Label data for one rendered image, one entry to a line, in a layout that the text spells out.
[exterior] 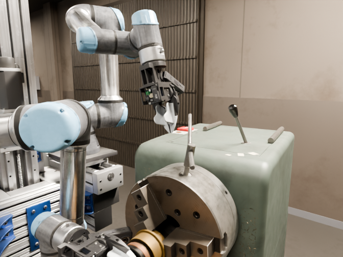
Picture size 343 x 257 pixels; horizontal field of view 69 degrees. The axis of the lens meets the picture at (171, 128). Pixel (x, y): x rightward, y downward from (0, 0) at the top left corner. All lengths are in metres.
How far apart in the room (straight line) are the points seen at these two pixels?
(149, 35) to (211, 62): 2.63
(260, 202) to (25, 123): 0.62
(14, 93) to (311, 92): 2.61
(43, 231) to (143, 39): 0.58
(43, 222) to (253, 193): 0.57
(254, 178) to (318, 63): 2.32
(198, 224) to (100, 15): 0.91
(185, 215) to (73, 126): 0.35
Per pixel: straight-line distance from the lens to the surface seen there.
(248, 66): 3.14
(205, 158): 0.80
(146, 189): 0.69
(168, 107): 0.74
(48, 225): 0.76
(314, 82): 2.95
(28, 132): 0.64
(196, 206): 0.65
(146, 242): 0.63
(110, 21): 1.20
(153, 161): 0.88
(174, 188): 0.66
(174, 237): 0.67
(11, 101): 1.12
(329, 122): 2.95
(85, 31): 0.82
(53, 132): 0.63
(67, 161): 0.81
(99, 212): 1.17
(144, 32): 0.76
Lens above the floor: 1.48
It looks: 10 degrees down
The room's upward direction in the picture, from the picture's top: straight up
